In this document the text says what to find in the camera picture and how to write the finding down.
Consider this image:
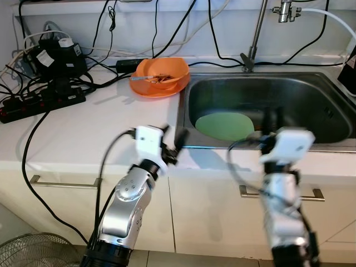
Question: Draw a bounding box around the orange plastic plate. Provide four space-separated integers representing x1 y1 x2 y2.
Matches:
130 75 191 98

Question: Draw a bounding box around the metal fork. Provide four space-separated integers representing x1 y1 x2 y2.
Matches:
146 74 174 85

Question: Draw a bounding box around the orange plastic bowl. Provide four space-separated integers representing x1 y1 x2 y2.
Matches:
136 57 190 90

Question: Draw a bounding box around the stainless steel sink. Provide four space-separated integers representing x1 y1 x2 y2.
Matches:
178 71 356 152

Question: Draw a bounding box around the small black adapter brick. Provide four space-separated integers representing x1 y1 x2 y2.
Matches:
116 58 146 73

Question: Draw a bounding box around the black appliance corner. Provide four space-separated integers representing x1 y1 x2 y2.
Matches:
338 47 356 92

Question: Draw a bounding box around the chrome faucet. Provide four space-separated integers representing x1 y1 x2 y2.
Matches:
240 0 269 73

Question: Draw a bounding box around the chrome water filter tap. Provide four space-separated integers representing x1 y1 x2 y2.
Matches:
273 2 304 24

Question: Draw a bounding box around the black power strip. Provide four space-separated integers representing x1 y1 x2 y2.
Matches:
0 89 87 124

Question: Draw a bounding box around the black power adapter pile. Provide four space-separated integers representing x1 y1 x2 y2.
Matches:
25 34 88 82

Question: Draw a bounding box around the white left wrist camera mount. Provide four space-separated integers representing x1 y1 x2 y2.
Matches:
135 126 168 169

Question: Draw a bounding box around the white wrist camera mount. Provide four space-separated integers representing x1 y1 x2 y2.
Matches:
260 127 315 165
135 126 168 169

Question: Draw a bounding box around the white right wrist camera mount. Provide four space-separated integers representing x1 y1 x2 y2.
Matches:
260 127 315 165

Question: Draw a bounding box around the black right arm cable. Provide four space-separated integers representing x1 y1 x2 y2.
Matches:
227 138 312 245

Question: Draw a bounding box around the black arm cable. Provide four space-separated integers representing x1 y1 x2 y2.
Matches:
93 130 139 245
227 138 312 245

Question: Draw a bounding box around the metal cabinet handle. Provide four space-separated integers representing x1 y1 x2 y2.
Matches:
29 175 103 190
239 185 326 202

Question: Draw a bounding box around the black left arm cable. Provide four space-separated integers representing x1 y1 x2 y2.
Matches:
93 130 139 245

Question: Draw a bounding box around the white hose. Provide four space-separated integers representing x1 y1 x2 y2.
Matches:
300 7 356 53

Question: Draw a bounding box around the black knotted wall cable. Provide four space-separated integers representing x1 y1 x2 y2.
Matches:
95 0 117 56

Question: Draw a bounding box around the black power strip cord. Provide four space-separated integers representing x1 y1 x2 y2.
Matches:
21 110 88 245

